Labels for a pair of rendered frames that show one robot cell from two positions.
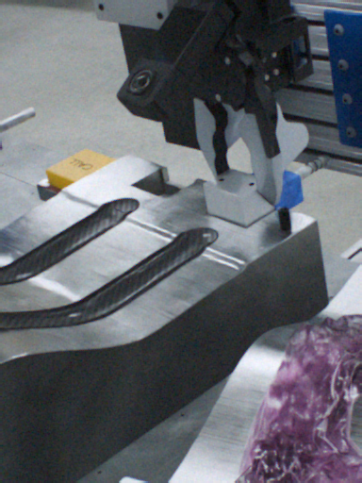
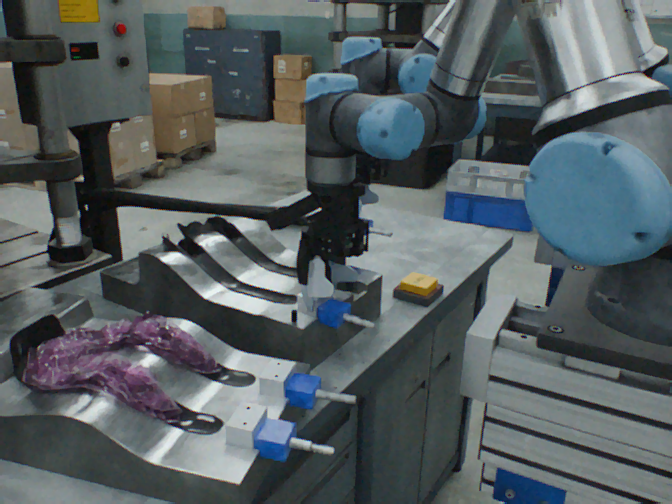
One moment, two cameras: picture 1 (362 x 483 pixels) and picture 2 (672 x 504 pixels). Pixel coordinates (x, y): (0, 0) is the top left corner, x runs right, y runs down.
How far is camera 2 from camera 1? 112 cm
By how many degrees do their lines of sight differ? 62
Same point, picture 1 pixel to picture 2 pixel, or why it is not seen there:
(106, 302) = (245, 289)
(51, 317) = (226, 276)
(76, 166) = (416, 278)
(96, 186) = not seen: hidden behind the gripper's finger
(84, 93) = not seen: outside the picture
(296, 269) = (286, 341)
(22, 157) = (454, 273)
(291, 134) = (323, 285)
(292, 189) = (330, 316)
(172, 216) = not seen: hidden behind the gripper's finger
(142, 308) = (232, 296)
